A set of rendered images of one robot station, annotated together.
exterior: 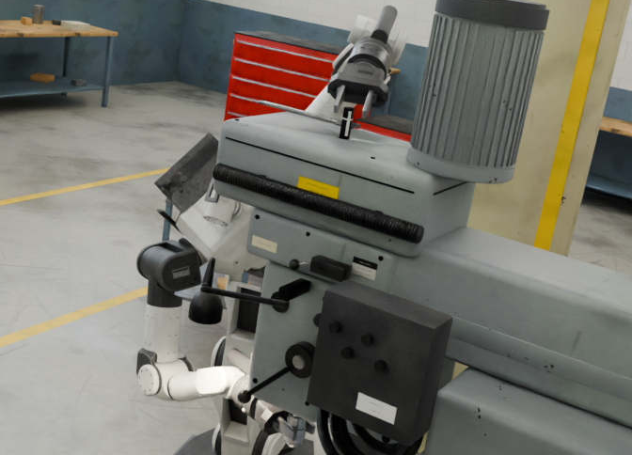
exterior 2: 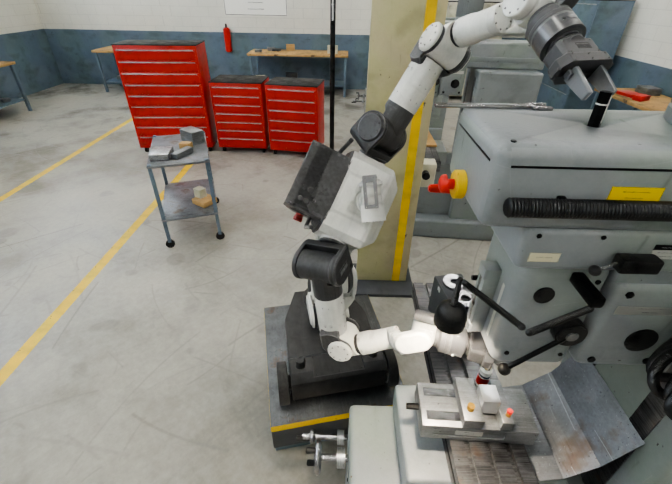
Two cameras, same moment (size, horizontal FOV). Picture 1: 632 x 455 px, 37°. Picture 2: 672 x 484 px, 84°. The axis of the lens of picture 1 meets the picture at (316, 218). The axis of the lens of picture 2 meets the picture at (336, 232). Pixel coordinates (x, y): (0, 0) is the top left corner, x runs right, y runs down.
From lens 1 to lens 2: 162 cm
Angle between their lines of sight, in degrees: 30
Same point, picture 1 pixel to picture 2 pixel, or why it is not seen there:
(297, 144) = (614, 153)
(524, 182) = not seen: hidden behind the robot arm
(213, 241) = (360, 233)
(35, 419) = (140, 330)
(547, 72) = (407, 25)
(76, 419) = (165, 317)
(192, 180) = (319, 188)
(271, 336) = (528, 320)
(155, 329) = (333, 316)
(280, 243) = (565, 252)
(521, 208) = not seen: hidden behind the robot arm
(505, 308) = not seen: outside the picture
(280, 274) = (547, 273)
